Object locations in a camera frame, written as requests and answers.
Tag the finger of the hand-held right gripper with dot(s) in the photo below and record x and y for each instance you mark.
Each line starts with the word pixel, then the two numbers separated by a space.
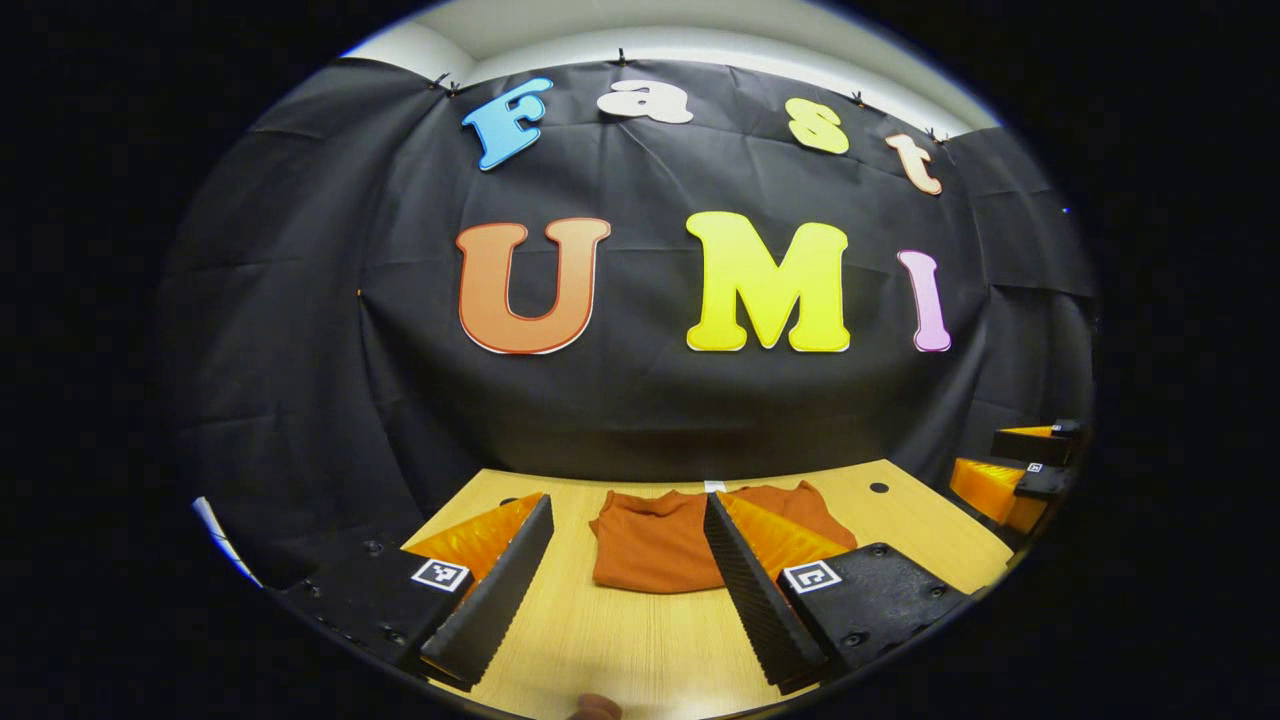
pixel 1040 445
pixel 995 490

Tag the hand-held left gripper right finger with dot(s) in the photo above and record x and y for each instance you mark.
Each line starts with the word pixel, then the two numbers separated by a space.
pixel 750 600

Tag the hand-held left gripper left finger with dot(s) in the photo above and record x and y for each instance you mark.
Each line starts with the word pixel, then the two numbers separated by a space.
pixel 500 600

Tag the orange ribbed shirt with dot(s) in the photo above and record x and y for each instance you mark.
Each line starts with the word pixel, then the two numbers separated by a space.
pixel 650 545

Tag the black backdrop cloth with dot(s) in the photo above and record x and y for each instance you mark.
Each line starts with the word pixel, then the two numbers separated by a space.
pixel 640 400

